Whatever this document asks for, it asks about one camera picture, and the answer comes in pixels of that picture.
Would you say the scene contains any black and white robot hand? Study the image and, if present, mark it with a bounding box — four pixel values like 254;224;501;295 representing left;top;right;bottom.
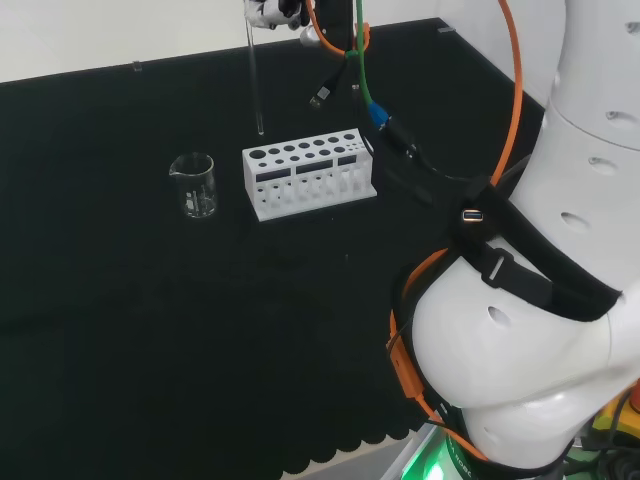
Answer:
243;0;322;49

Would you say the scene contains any clear glass rod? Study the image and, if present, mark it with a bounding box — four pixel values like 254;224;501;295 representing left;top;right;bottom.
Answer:
245;19;266;138

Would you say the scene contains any white test tube rack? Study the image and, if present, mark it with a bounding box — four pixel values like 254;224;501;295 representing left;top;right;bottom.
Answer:
241;127;379;223

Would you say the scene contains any clear glass beaker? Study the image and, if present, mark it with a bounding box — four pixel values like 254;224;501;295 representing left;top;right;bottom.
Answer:
168;152;217;220

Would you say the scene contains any black bench cloth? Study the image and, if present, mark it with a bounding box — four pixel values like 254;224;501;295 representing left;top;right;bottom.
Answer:
0;17;549;480

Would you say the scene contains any yellow stop button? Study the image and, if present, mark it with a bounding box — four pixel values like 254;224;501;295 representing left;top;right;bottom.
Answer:
592;379;640;451

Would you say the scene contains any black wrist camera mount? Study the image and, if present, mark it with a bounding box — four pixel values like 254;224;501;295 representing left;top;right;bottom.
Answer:
314;0;371;54

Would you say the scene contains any black cable with USB plug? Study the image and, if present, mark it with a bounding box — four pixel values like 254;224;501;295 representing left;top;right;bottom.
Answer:
306;53;350;109

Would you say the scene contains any green cable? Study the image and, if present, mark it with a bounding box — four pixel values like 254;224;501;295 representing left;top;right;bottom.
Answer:
344;0;377;109

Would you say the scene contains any black cable with blue connector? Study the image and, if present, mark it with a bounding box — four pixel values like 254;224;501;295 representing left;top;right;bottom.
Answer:
349;83;481;184

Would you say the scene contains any orange cable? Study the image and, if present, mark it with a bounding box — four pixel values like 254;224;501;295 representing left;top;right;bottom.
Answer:
305;0;525;464

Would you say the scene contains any black arm strap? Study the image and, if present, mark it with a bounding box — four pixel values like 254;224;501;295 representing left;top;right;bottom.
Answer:
452;154;624;322

